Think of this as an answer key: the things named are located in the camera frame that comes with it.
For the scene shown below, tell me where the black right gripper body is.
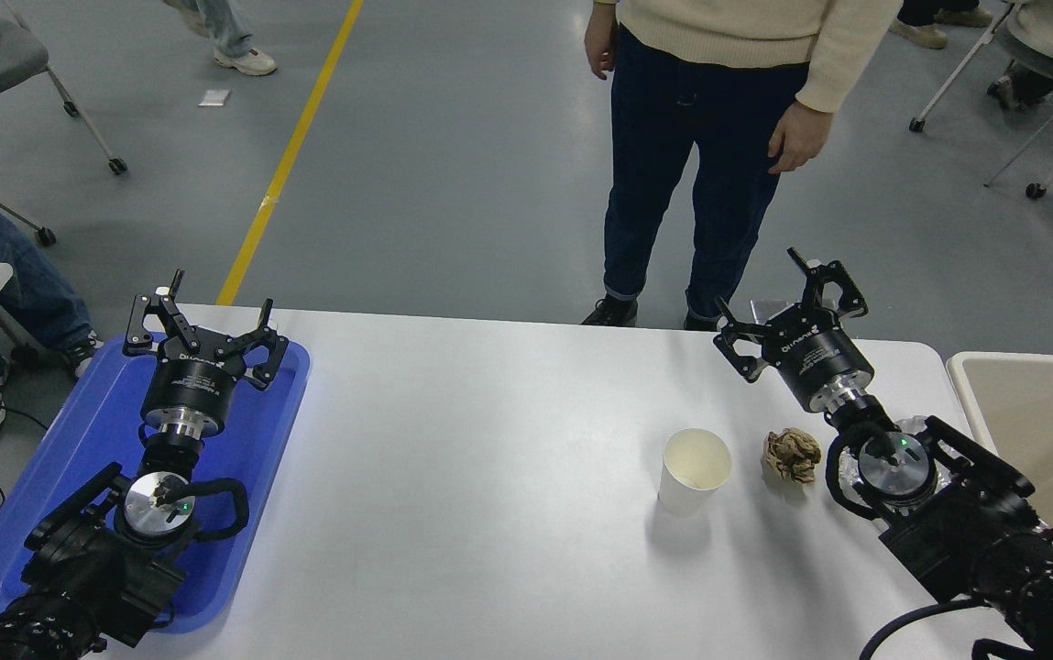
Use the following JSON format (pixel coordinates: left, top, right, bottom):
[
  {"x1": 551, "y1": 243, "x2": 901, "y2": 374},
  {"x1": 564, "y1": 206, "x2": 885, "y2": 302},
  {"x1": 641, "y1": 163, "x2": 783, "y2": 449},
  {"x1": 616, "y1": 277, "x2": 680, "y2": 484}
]
[{"x1": 762, "y1": 307, "x2": 875, "y2": 413}]

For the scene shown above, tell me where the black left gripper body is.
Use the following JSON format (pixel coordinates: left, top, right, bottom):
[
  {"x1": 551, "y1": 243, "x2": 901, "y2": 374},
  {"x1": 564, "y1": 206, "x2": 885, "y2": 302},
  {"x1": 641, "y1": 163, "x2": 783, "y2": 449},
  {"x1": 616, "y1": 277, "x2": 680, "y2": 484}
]
[{"x1": 140, "y1": 332, "x2": 247, "y2": 424}]

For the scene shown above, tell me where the white paper cup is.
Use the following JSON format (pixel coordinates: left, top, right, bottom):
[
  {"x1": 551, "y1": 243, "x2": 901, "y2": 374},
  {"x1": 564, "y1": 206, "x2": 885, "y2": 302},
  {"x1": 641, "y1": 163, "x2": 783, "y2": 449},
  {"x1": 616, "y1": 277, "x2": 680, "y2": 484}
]
[{"x1": 657, "y1": 427, "x2": 733, "y2": 517}]

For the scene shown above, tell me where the person's left hand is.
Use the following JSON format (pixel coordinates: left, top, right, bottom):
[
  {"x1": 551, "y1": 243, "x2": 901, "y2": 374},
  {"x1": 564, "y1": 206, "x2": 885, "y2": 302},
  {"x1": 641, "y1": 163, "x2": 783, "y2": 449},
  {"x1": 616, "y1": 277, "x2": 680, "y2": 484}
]
[{"x1": 767, "y1": 101, "x2": 834, "y2": 175}]

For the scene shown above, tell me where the person's right hand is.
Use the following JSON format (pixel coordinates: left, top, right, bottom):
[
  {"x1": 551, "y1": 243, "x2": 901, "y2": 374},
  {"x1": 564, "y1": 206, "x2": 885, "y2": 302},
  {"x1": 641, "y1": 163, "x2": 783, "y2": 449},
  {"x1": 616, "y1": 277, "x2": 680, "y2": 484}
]
[{"x1": 584, "y1": 3, "x2": 619, "y2": 81}]

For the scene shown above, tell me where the crumpled tan paper ball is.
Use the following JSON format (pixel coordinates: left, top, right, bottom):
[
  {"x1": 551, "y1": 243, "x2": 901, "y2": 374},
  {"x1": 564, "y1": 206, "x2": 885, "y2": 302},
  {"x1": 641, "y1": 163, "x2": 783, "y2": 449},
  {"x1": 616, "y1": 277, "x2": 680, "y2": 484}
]
[{"x1": 761, "y1": 427, "x2": 822, "y2": 485}]

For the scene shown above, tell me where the silver foil tray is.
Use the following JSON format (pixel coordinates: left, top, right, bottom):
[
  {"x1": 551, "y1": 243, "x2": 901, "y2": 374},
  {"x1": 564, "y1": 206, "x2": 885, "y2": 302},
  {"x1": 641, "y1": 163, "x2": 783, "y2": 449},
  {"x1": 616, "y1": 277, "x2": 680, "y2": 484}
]
[{"x1": 836, "y1": 415, "x2": 1053, "y2": 544}]

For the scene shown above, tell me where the blue plastic tray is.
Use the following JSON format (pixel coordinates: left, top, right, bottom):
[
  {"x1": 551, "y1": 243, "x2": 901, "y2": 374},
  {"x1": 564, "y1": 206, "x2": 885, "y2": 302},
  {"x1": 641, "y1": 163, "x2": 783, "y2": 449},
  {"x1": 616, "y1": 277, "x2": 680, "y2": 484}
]
[{"x1": 0, "y1": 332, "x2": 312, "y2": 635}]

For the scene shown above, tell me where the person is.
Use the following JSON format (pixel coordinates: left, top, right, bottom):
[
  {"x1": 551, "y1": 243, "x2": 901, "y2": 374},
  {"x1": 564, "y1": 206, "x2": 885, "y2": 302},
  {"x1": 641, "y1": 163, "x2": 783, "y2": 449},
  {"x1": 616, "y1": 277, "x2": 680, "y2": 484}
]
[
  {"x1": 162, "y1": 0, "x2": 278, "y2": 77},
  {"x1": 888, "y1": 0, "x2": 994, "y2": 50},
  {"x1": 0, "y1": 53, "x2": 107, "y2": 447},
  {"x1": 581, "y1": 0, "x2": 903, "y2": 331},
  {"x1": 989, "y1": 0, "x2": 1053, "y2": 111}
]

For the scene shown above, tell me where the large pale bin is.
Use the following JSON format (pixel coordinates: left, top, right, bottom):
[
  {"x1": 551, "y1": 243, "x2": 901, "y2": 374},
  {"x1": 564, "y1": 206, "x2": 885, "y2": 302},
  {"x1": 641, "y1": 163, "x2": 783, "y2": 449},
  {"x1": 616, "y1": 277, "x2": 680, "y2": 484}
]
[{"x1": 946, "y1": 351, "x2": 1053, "y2": 569}]

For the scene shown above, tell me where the grey wheeled chair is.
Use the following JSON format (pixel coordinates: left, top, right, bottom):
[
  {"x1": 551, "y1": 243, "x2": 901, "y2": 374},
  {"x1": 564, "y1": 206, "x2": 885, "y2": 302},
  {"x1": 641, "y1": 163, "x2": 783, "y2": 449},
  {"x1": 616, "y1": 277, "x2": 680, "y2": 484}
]
[{"x1": 0, "y1": 0, "x2": 128, "y2": 175}]

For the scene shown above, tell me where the white frame wheeled chair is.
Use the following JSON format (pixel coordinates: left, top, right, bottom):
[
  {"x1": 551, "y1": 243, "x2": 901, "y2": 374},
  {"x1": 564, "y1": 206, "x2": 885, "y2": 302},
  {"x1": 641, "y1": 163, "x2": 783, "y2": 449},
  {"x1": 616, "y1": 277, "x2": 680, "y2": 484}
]
[
  {"x1": 984, "y1": 105, "x2": 1053, "y2": 200},
  {"x1": 909, "y1": 0, "x2": 1017, "y2": 134}
]

